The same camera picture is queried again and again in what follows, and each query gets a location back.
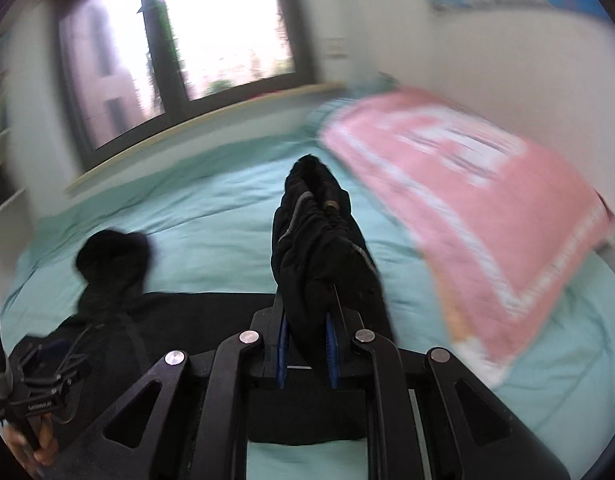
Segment teal quilted bed cover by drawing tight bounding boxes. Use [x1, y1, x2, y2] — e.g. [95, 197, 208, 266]
[2, 104, 615, 478]

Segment white wall socket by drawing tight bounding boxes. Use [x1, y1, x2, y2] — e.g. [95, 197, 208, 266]
[324, 38, 347, 60]

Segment person's left hand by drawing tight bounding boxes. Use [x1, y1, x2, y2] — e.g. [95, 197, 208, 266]
[3, 414, 59, 479]

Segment black hooded jacket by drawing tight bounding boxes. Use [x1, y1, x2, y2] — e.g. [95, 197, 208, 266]
[33, 155, 392, 465]

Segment pink patterned pillow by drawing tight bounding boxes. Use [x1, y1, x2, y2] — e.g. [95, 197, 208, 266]
[318, 88, 615, 387]

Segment dark framed window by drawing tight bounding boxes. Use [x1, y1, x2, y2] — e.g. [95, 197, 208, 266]
[53, 0, 317, 169]

